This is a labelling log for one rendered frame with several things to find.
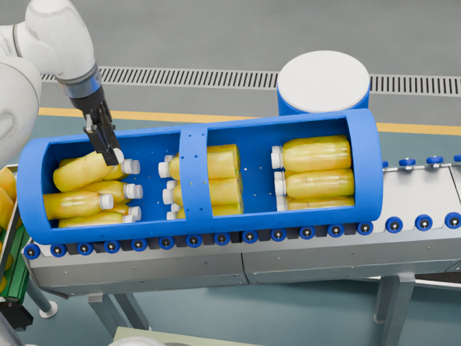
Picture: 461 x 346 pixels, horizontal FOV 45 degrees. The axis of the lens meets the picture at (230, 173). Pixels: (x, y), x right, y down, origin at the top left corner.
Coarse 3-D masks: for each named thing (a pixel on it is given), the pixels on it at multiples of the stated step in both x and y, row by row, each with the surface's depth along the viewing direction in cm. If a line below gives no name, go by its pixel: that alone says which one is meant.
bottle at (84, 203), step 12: (60, 192) 145; (72, 192) 144; (84, 192) 143; (96, 192) 144; (48, 204) 143; (60, 204) 142; (72, 204) 142; (84, 204) 142; (96, 204) 142; (48, 216) 143; (60, 216) 143; (72, 216) 144; (84, 216) 144
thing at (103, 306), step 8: (88, 296) 182; (96, 296) 181; (104, 296) 183; (96, 304) 182; (104, 304) 182; (112, 304) 190; (96, 312) 186; (104, 312) 186; (112, 312) 189; (104, 320) 191; (112, 320) 191; (120, 320) 198; (112, 328) 196
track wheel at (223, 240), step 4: (224, 232) 149; (216, 236) 149; (220, 236) 149; (224, 236) 149; (228, 236) 149; (216, 240) 149; (220, 240) 149; (224, 240) 149; (228, 240) 149; (220, 244) 149; (224, 244) 149
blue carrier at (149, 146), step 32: (160, 128) 143; (192, 128) 140; (224, 128) 140; (256, 128) 151; (288, 128) 152; (320, 128) 152; (352, 128) 132; (32, 160) 138; (160, 160) 160; (192, 160) 133; (256, 160) 158; (352, 160) 156; (32, 192) 136; (160, 192) 161; (192, 192) 133; (256, 192) 158; (32, 224) 138; (128, 224) 138; (160, 224) 138; (192, 224) 138; (224, 224) 138; (256, 224) 138; (288, 224) 139; (320, 224) 141
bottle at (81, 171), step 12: (84, 156) 140; (96, 156) 138; (60, 168) 143; (72, 168) 140; (84, 168) 138; (96, 168) 138; (108, 168) 138; (60, 180) 142; (72, 180) 141; (84, 180) 140; (96, 180) 141
